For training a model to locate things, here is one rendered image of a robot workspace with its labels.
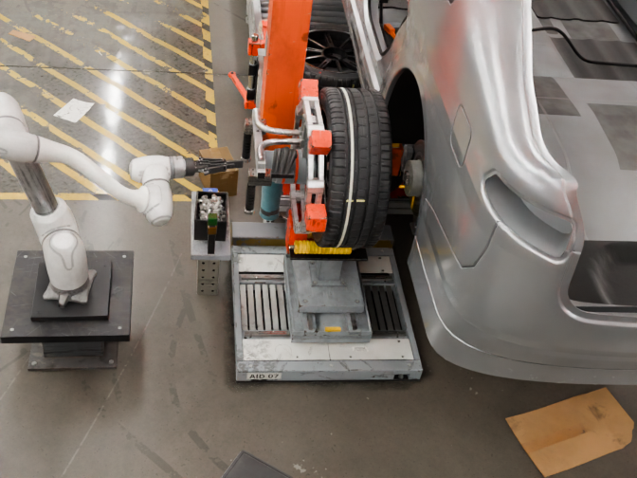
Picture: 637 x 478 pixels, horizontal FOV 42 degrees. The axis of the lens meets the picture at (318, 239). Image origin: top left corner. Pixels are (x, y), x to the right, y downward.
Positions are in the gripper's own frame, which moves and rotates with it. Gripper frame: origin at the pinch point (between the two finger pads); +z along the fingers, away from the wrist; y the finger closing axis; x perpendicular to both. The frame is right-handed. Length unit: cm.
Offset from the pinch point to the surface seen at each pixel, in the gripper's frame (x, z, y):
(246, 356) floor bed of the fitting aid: 85, 4, -17
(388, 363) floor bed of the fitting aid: 87, 65, -33
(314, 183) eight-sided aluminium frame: -4.6, 24.1, -30.7
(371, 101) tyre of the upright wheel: -30, 51, -14
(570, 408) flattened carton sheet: 99, 143, -65
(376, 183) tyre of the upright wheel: -7, 46, -38
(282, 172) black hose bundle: -7.1, 13.4, -24.4
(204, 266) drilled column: 64, -7, 26
